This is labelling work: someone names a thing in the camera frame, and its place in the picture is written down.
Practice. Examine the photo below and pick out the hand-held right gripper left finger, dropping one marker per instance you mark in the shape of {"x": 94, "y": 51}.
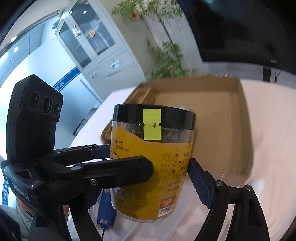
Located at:
{"x": 106, "y": 208}

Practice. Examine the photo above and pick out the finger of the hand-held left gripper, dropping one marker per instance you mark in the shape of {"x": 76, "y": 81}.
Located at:
{"x": 92, "y": 150}
{"x": 124, "y": 169}

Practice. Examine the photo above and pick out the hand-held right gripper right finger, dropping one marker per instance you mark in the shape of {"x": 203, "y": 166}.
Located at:
{"x": 200, "y": 185}

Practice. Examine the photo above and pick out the yellow label jar black lid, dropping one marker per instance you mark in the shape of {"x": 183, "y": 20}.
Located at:
{"x": 152, "y": 190}

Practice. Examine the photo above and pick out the cardboard box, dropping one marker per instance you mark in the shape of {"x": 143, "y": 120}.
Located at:
{"x": 215, "y": 115}

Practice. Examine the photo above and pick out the person's left forearm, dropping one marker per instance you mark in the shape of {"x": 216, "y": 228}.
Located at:
{"x": 22, "y": 215}

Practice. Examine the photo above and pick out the grey glass door cabinet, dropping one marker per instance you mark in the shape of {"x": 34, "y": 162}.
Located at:
{"x": 104, "y": 53}

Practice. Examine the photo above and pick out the green leafy plant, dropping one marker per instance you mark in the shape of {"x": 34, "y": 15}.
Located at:
{"x": 170, "y": 58}

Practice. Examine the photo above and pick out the black monitor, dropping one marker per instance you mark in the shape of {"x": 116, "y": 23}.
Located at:
{"x": 238, "y": 30}

